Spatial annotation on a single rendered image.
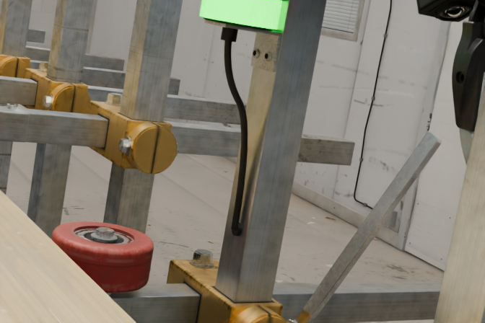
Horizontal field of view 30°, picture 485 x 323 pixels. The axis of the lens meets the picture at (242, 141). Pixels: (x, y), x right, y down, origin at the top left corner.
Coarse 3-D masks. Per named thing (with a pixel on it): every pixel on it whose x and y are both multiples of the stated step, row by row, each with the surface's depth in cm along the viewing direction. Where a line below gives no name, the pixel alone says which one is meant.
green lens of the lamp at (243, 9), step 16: (208, 0) 67; (224, 0) 66; (240, 0) 66; (256, 0) 66; (272, 0) 67; (208, 16) 67; (224, 16) 66; (240, 16) 66; (256, 16) 66; (272, 16) 67
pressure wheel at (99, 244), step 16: (64, 224) 72; (80, 224) 73; (96, 224) 74; (112, 224) 75; (64, 240) 69; (80, 240) 69; (96, 240) 71; (112, 240) 71; (128, 240) 72; (144, 240) 72; (80, 256) 68; (96, 256) 68; (112, 256) 68; (128, 256) 68; (144, 256) 70; (96, 272) 68; (112, 272) 68; (128, 272) 69; (144, 272) 70; (112, 288) 68; (128, 288) 69
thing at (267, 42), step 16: (224, 32) 68; (256, 32) 72; (272, 32) 68; (224, 48) 69; (256, 48) 71; (272, 48) 69; (224, 64) 69; (256, 64) 71; (272, 64) 69; (240, 112) 70; (240, 128) 71; (240, 160) 71; (240, 176) 71; (240, 192) 71; (240, 208) 72; (240, 224) 72
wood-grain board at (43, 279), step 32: (0, 192) 82; (0, 224) 72; (32, 224) 73; (0, 256) 64; (32, 256) 65; (64, 256) 66; (0, 288) 58; (32, 288) 59; (64, 288) 60; (96, 288) 61; (0, 320) 52; (32, 320) 53; (64, 320) 54; (96, 320) 55; (128, 320) 56
